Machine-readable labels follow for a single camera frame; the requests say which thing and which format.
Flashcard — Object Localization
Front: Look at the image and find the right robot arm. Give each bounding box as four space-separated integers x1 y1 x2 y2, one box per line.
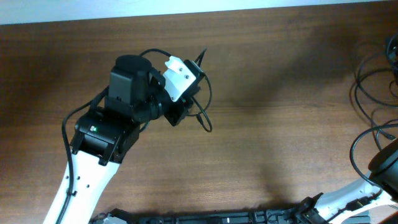
294 140 397 223

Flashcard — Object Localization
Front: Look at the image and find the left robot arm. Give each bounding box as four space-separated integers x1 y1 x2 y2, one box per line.
44 54 205 223

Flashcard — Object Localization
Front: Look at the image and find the left camera black cable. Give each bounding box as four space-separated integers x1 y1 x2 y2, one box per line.
54 48 174 224

